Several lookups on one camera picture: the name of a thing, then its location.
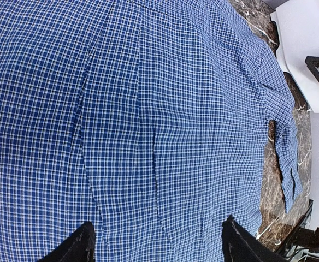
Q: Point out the black curved front rail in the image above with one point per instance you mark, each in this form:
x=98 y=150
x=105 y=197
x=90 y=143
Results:
x=289 y=241

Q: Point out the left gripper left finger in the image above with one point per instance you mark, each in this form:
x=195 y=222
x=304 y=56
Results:
x=79 y=246

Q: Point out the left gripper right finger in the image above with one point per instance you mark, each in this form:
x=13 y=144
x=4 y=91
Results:
x=239 y=245

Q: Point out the blue checked long sleeve shirt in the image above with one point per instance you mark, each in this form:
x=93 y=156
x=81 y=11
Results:
x=147 y=118

